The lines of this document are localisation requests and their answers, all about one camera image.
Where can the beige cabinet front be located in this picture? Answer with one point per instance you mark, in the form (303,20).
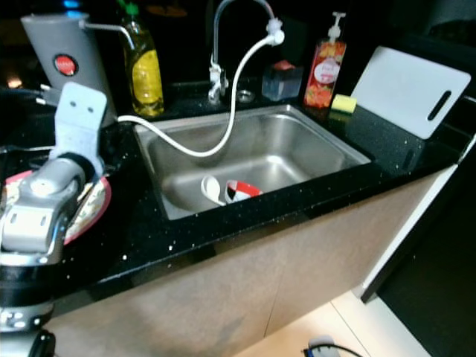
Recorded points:
(253,279)

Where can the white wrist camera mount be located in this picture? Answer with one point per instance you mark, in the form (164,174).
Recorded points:
(320,344)
(78,119)

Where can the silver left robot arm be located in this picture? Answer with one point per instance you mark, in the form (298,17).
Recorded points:
(37,223)

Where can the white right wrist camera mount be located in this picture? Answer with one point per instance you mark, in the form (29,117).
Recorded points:
(320,344)

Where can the yellow green sponge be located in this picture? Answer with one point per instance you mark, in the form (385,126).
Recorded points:
(343,104)

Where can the chrome sink faucet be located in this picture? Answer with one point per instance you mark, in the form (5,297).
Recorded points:
(216,44)

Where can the white plastic rice spoon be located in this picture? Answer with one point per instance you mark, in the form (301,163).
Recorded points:
(210,187)

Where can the red bowl with grey tape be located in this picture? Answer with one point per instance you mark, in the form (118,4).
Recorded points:
(245,193)

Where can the stainless steel sink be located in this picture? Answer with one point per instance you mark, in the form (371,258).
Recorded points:
(290,152)

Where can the grey jug with red sticker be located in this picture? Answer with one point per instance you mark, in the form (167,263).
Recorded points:
(56,44)

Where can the pink rimmed patterned plate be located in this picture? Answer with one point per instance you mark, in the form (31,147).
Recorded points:
(93,204)

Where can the clear plastic soap container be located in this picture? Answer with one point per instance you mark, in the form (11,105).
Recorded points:
(282,83)

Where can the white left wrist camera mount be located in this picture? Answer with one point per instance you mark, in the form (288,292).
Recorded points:
(78,119)

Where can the white plastic cutting board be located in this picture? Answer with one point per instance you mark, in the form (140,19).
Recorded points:
(401,89)

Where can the red peach hand soap bottle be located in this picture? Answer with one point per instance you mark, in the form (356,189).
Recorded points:
(325,74)

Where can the yellow dish soap bottle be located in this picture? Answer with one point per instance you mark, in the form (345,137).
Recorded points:
(145,78)

